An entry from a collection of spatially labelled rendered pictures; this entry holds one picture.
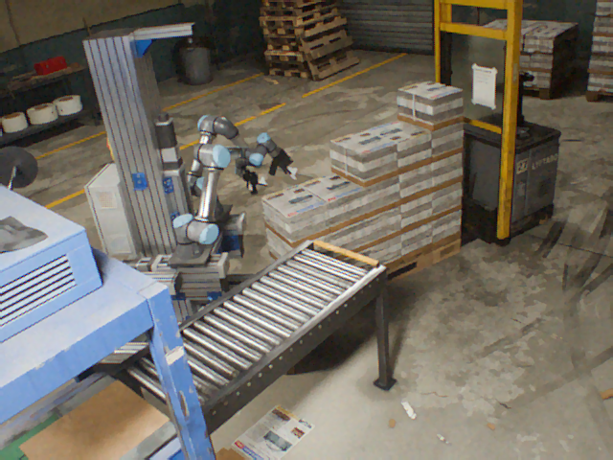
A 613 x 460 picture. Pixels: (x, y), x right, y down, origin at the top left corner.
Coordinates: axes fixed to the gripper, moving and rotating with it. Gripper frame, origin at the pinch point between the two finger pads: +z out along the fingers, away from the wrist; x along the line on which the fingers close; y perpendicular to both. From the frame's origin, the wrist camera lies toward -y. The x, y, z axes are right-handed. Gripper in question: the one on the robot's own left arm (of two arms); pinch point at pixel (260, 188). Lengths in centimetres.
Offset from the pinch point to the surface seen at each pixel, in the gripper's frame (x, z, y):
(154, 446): -123, 170, -5
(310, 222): 13.1, 44.6, -11.9
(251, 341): -68, 136, -6
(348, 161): 54, 26, 12
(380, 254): 66, 42, -57
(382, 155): 72, 41, 16
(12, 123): -142, -541, -47
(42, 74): -84, -560, 6
